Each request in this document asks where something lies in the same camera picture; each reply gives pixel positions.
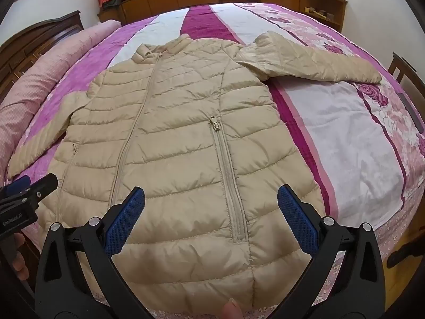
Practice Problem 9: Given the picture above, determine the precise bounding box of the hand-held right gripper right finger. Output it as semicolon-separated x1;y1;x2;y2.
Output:
266;184;387;319

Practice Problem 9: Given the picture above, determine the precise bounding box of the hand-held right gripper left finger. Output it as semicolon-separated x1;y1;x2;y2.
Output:
34;186;156;319

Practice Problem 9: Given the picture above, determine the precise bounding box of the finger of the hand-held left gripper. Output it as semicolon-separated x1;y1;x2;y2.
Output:
20;172;59;207
0;175;32;197

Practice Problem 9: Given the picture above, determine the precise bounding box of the beige puffer jacket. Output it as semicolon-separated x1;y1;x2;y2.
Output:
7;31;382;316

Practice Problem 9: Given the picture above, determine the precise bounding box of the person's left hand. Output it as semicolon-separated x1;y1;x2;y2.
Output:
9;233;33;282

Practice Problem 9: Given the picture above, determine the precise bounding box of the person's right hand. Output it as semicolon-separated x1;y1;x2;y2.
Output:
221;299;244;319

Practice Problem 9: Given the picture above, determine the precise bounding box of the purple white striped floral bedsheet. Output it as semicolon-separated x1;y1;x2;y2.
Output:
7;3;425;263

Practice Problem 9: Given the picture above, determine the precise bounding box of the pink rolled quilt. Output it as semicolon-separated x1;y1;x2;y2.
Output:
0;19;122;173

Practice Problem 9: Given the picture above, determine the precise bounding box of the dark wooden headboard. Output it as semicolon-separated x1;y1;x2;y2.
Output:
0;10;84;105

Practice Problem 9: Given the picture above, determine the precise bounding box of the wooden chair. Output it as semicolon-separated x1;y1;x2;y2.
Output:
388;52;425;130

